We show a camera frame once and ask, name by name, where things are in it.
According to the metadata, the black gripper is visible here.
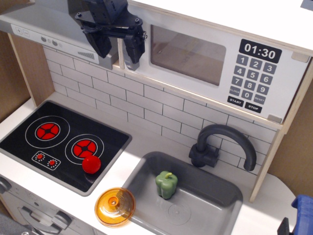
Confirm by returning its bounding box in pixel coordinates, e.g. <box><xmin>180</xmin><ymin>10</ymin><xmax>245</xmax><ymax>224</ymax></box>
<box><xmin>75</xmin><ymin>0</ymin><xmax>147</xmax><ymax>64</ymax></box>

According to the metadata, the red toy tomato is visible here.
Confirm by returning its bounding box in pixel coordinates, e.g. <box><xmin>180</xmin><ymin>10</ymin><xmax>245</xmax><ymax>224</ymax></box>
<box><xmin>82</xmin><ymin>155</ymin><xmax>101</xmax><ymax>174</ymax></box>

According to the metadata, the orange transparent pot lid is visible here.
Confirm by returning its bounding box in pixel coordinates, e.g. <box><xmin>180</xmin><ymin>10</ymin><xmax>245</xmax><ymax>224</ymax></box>
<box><xmin>94</xmin><ymin>187</ymin><xmax>136</xmax><ymax>227</ymax></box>

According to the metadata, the blue plastic object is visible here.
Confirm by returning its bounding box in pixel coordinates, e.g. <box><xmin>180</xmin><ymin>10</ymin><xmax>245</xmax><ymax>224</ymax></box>
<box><xmin>291</xmin><ymin>194</ymin><xmax>313</xmax><ymax>235</ymax></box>

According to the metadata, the grey toy oven front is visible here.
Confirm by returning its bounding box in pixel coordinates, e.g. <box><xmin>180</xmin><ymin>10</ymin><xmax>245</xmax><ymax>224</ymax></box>
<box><xmin>0</xmin><ymin>176</ymin><xmax>96</xmax><ymax>235</ymax></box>

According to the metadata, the wooden toy kitchen cabinet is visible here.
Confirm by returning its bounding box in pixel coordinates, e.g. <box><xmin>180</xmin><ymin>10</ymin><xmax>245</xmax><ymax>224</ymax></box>
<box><xmin>120</xmin><ymin>0</ymin><xmax>313</xmax><ymax>201</ymax></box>

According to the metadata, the grey toy sink basin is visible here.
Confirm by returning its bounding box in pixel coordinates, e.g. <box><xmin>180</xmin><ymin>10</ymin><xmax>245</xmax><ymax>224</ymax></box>
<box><xmin>123</xmin><ymin>152</ymin><xmax>243</xmax><ymax>235</ymax></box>

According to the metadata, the grey toy range hood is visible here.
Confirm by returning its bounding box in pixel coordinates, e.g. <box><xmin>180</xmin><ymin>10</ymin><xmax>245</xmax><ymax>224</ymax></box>
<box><xmin>0</xmin><ymin>0</ymin><xmax>118</xmax><ymax>70</ymax></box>

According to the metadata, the black toy stove top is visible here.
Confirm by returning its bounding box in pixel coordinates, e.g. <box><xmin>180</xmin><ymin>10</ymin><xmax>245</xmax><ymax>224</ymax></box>
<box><xmin>0</xmin><ymin>101</ymin><xmax>132</xmax><ymax>196</ymax></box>

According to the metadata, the black object at bottom edge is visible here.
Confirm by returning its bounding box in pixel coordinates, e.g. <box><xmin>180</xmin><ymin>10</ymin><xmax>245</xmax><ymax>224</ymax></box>
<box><xmin>277</xmin><ymin>217</ymin><xmax>290</xmax><ymax>235</ymax></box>

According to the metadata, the green toy bell pepper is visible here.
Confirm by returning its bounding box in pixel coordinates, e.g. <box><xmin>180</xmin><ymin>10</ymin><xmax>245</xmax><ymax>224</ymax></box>
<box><xmin>156</xmin><ymin>171</ymin><xmax>178</xmax><ymax>199</ymax></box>

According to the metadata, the white toy microwave door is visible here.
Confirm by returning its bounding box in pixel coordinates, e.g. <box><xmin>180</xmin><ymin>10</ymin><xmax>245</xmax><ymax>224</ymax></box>
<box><xmin>136</xmin><ymin>14</ymin><xmax>310</xmax><ymax>123</ymax></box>

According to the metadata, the dark grey toy faucet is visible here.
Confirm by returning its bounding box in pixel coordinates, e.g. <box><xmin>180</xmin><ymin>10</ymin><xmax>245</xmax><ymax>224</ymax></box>
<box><xmin>188</xmin><ymin>124</ymin><xmax>257</xmax><ymax>171</ymax></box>

